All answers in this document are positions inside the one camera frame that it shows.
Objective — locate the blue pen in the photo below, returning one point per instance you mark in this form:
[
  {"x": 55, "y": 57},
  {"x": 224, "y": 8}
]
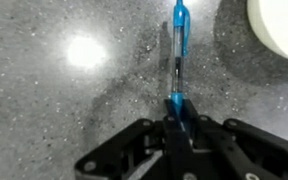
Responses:
[{"x": 178, "y": 50}]

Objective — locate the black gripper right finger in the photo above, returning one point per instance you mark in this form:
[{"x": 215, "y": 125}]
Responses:
[{"x": 224, "y": 146}]

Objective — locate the white bowl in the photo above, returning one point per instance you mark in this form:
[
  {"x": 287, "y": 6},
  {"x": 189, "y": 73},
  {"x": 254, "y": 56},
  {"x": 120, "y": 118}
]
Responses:
[{"x": 280, "y": 23}]

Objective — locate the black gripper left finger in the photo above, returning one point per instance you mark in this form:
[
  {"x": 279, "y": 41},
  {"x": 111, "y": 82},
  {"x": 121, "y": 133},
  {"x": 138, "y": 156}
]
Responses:
[{"x": 174, "y": 146}]

